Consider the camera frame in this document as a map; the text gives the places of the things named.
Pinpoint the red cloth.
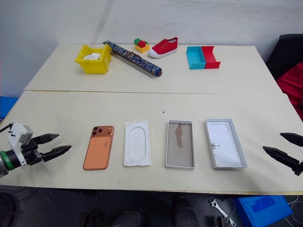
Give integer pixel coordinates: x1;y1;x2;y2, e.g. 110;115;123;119
276;61;303;114

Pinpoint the blue plastic case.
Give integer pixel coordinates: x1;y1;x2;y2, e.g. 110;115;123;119
232;195;293;227

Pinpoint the orange smartphone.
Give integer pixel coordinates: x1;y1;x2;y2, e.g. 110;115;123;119
82;125;115;171

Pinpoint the blue plastic crate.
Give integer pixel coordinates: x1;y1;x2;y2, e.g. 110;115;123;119
0;95;20;122

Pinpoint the phone box with white interior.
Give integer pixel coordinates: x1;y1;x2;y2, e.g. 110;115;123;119
205;118;249;170

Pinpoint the silver adjustable wrench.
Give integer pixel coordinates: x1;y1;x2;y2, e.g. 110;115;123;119
208;196;236;227

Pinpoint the blue open plastic box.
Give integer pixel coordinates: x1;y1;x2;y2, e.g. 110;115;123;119
186;45;206;70

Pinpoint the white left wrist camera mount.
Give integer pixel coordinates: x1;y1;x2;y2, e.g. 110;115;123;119
7;122;34;169

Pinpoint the yellow plastic bin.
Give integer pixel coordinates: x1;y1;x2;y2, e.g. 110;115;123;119
75;44;113;75

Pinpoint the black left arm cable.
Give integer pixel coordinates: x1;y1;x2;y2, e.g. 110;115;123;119
0;122;14;133

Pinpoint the white object in bin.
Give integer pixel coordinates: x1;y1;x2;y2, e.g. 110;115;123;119
82;52;103;61

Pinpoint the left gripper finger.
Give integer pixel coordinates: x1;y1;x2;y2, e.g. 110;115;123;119
42;145;72;163
31;133;60;146

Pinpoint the white moulded insert tray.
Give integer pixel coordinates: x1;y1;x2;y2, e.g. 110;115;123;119
123;121;152;167

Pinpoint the box lid with grey insert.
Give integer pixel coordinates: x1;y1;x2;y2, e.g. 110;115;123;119
164;120;196;169

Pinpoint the red child's shoe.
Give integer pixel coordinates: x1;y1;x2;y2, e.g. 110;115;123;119
147;36;179;59

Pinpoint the white floor cable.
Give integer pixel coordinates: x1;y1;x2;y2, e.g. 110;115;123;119
290;195;303;215

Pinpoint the red open plastic box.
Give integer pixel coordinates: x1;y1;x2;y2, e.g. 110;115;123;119
201;45;222;70

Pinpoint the black chair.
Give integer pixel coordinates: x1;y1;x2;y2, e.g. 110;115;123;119
266;34;303;81

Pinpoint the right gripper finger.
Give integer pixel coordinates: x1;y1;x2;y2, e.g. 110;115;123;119
262;146;301;167
279;132;303;147

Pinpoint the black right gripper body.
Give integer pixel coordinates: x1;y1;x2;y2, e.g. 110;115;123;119
293;162;303;177

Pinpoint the blue patterned rolled tube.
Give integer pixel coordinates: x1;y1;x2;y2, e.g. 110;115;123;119
102;40;163;78

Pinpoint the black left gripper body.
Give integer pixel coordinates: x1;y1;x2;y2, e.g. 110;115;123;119
22;139;45;166

